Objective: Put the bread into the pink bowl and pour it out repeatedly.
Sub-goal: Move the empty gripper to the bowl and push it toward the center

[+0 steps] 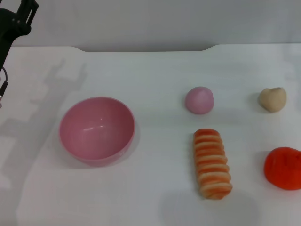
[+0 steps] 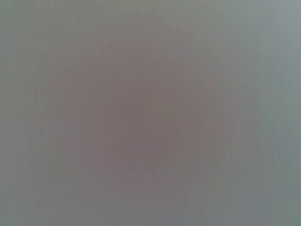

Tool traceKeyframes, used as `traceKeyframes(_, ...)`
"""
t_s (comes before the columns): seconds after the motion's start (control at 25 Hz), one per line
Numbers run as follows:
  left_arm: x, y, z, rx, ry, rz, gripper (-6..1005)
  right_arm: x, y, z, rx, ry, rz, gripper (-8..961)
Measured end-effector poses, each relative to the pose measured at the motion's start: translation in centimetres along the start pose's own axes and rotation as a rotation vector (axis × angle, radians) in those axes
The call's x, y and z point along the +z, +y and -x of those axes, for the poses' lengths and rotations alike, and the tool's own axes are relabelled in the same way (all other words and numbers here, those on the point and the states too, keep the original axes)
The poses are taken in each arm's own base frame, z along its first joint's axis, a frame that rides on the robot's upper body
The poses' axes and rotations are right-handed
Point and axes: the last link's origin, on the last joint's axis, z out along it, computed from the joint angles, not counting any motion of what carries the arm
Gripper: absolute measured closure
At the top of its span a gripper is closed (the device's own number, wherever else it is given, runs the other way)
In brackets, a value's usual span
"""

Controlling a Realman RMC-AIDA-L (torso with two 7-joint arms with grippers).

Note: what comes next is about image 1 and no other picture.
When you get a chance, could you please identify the pink plastic bowl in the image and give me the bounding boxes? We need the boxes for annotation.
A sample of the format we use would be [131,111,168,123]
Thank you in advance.
[59,96,136,168]

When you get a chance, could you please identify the red orange bun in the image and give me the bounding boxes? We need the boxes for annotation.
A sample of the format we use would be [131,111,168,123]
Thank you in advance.
[263,146,301,191]

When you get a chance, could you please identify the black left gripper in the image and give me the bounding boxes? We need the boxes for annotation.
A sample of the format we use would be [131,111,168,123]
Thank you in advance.
[0,0,39,69]

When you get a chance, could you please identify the beige round bun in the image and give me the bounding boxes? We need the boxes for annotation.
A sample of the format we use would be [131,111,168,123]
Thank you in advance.
[258,87,287,113]

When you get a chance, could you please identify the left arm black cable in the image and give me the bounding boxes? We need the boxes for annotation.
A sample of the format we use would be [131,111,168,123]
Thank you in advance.
[0,66,9,109]

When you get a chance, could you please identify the orange striped bread roll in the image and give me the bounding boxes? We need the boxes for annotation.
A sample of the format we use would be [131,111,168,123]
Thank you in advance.
[193,128,233,200]

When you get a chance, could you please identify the pink round bun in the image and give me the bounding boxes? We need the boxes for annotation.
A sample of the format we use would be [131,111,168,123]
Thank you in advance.
[184,86,215,115]

